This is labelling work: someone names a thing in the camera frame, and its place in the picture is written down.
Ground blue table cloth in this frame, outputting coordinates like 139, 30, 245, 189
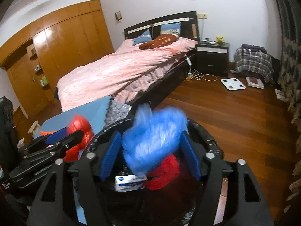
33, 95, 113, 225

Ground white charger cable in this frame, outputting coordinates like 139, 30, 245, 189
185, 55, 218, 82

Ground blue plastic bag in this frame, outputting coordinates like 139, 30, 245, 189
122, 104, 188, 175

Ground blue pillow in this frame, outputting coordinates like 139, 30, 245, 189
160, 22, 181, 36
132, 29, 152, 46

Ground bed with pink duvet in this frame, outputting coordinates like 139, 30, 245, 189
56, 11, 199, 112

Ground black lined trash bin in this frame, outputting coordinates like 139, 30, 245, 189
86, 119, 223, 225

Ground black white nightstand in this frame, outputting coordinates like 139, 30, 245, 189
195, 43, 230, 76

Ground left blue pillow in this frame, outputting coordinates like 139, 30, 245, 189
132, 29, 152, 46

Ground white bathroom scale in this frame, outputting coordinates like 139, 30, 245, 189
220, 78, 246, 91

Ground yellow plush toy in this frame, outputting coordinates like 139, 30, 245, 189
215, 36, 225, 45

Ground plaid cloth on chair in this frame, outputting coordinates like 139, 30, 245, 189
234, 44, 274, 82

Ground small white wooden stool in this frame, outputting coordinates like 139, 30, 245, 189
27, 120, 41, 138

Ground right blue pillow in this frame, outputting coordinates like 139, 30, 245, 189
160, 22, 181, 36

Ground white blue medicine box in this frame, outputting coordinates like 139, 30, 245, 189
114, 174, 147, 192

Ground red glove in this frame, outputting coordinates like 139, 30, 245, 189
63, 115, 94, 162
143, 153, 180, 191

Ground patterned curtain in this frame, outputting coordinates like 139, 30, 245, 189
268, 0, 301, 212

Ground left wall lamp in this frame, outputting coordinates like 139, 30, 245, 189
115, 11, 122, 21

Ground brown dotted pillow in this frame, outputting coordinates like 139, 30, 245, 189
139, 34, 179, 50

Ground wooden wardrobe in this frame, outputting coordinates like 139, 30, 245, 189
1, 0, 114, 117

